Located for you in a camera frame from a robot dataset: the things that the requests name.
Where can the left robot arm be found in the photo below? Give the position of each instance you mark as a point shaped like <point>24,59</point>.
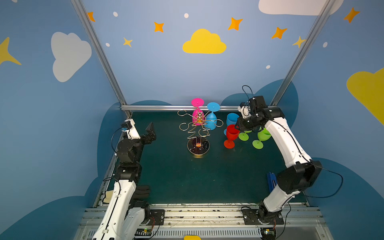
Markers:
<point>126,212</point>

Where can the gold wire glass rack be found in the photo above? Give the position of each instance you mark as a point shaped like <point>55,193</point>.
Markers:
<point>198,143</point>

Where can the red wine glass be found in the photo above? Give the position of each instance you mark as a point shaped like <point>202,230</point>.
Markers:
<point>232,134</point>

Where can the rear frame bar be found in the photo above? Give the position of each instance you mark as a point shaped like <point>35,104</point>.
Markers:
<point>174,108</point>

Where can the blue tool at table edge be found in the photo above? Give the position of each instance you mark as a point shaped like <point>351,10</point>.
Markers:
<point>272,181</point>

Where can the right frame post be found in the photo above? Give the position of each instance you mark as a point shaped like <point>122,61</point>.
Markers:
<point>306,46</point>

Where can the left circuit board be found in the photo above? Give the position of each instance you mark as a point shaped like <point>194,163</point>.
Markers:
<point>146,233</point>

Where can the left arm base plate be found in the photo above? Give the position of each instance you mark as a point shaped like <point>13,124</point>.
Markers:
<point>154,217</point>

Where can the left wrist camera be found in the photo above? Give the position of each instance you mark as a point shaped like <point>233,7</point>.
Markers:
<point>128,126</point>

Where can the left frame post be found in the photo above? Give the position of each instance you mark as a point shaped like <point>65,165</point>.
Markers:
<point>87,24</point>

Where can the aluminium rail base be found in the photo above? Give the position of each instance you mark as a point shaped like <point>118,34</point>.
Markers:
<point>219,222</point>

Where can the blue wine glass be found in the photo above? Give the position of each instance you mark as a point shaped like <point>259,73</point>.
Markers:
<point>232,119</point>
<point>211,118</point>

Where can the circuit board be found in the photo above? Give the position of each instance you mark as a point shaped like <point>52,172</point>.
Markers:
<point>146,233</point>
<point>268,234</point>

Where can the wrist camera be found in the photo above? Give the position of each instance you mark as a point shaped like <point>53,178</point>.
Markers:
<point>128,126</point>
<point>252,106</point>

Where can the green wine glass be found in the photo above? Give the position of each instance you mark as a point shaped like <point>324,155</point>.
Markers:
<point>244,136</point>
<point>263,136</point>

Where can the black glove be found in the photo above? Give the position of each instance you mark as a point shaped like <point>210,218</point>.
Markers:
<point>142,192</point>

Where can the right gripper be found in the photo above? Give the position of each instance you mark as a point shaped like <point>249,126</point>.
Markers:
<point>244,125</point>

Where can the pink wine glass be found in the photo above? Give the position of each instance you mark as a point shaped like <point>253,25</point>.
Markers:
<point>198,115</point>

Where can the yellow object at bottom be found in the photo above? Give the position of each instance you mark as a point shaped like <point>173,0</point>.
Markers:
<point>192,238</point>

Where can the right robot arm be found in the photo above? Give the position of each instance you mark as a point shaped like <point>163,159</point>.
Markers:
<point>300,173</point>

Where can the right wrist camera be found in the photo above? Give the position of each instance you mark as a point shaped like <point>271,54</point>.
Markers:
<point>252,106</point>

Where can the right circuit board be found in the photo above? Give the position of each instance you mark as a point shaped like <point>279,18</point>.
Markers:
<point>268,234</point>

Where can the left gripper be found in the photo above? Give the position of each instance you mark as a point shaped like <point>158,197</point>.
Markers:
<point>147,137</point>

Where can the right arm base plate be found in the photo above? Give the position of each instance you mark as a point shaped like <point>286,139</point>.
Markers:
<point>257,217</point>

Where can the frame post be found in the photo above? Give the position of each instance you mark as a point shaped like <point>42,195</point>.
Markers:
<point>306,46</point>
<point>87,24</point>

